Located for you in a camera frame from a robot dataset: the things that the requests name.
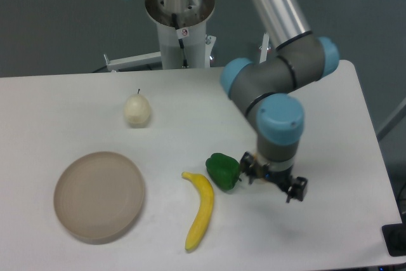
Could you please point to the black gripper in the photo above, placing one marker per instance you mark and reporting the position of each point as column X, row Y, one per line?
column 276, row 172

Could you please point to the yellow banana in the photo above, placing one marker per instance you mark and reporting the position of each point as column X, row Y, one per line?
column 202, row 219

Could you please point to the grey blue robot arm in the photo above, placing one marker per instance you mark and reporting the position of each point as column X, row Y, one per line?
column 262, row 92

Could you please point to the green bell pepper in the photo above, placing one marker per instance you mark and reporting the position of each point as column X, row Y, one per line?
column 223, row 170

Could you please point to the black device at edge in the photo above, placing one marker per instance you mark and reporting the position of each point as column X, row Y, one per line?
column 394, row 237

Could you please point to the grey metal table leg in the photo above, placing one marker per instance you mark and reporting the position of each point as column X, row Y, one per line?
column 391, row 121

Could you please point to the pale white pear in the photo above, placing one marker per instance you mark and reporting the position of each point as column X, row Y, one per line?
column 137, row 110

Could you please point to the beige round plate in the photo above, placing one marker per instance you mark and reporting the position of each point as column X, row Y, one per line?
column 99, row 197

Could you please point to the white metal bracket right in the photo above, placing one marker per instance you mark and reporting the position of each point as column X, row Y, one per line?
column 265, row 48

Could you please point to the white metal bracket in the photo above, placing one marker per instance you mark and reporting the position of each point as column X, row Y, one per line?
column 265, row 48
column 132, row 62

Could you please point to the white metal bracket left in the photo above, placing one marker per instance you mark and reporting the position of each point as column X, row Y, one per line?
column 132, row 62

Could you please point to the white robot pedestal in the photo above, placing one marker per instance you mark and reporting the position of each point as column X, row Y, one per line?
column 181, row 30

